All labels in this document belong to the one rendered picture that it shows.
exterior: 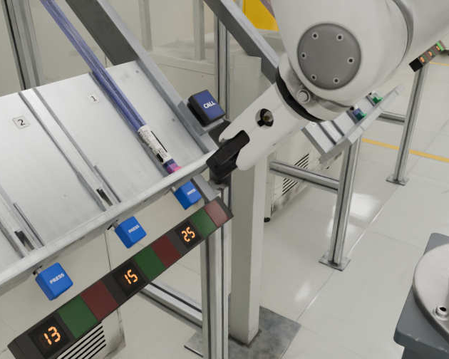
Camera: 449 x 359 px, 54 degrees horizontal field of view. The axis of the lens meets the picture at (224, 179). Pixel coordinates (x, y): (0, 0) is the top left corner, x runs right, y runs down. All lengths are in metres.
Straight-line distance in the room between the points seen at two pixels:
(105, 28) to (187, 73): 0.97
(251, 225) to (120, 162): 0.51
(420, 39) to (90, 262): 0.82
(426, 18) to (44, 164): 0.43
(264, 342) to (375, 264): 0.55
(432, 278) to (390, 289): 1.08
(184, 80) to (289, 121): 1.32
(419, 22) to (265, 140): 0.17
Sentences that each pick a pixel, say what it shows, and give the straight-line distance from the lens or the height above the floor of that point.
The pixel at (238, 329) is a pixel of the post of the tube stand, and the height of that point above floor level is 0.06.
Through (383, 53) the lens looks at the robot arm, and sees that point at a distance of 0.32.
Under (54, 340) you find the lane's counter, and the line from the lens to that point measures 0.51.
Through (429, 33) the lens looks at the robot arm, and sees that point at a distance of 0.39.
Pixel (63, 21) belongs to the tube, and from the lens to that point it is 0.70.
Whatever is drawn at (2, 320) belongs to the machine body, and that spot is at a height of 0.39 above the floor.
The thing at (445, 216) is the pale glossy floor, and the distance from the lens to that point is 2.05.
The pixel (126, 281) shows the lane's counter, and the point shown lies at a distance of 0.55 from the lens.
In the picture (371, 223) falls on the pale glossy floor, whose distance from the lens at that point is 1.89.
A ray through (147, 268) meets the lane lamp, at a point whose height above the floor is 0.66.
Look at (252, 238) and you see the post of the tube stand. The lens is 1.07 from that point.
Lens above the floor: 1.02
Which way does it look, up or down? 29 degrees down
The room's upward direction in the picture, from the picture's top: straight up
